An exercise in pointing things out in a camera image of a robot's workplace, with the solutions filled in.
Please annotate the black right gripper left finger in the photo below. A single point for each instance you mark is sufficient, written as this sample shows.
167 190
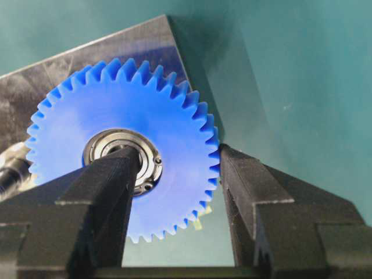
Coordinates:
70 226

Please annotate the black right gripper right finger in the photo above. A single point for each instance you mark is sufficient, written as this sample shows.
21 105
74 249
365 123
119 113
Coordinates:
289 228

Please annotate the large blue plastic gear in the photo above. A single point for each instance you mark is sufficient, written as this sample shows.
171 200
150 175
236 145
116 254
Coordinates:
123 96

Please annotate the steel threaded shaft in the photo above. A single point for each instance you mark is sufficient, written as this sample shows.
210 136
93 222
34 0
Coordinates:
15 173

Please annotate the small yellow tape marker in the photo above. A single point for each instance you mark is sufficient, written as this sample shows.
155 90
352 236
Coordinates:
197 224

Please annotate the grey metal base plate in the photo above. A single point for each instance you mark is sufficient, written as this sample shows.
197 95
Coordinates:
22 90

